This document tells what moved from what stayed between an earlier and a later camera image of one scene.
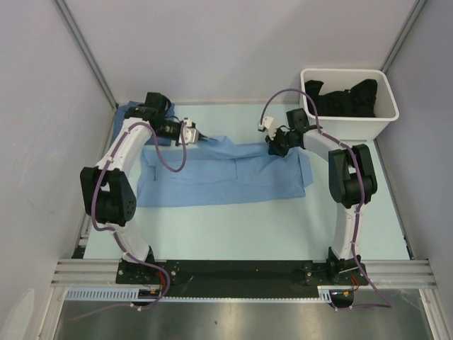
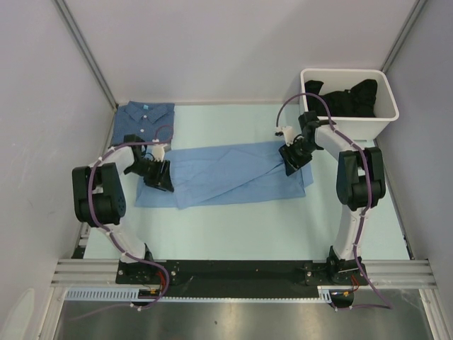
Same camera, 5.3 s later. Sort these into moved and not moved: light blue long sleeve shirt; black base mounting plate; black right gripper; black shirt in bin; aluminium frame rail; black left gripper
Moved: black left gripper; black right gripper
Not moved: light blue long sleeve shirt; black base mounting plate; aluminium frame rail; black shirt in bin
